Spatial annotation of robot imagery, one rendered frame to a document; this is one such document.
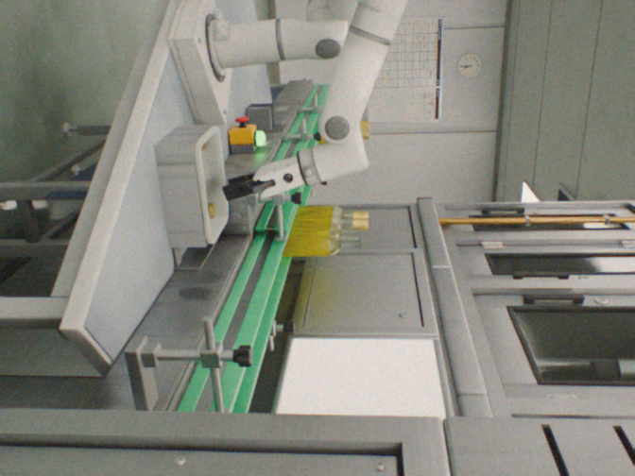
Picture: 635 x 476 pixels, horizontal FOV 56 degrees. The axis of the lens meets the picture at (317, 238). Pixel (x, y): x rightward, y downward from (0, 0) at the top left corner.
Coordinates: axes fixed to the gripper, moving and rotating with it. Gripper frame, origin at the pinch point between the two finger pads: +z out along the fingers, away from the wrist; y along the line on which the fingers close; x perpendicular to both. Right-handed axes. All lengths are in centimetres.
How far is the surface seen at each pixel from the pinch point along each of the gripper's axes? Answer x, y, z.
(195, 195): 2.2, -7.1, 6.3
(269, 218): -15.4, 23.5, 1.6
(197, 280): -14.0, -10.7, 11.3
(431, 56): -49, 610, -88
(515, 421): -13, -72, -40
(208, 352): -9, -52, -5
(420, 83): -76, 611, -69
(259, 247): -17.5, 9.3, 2.5
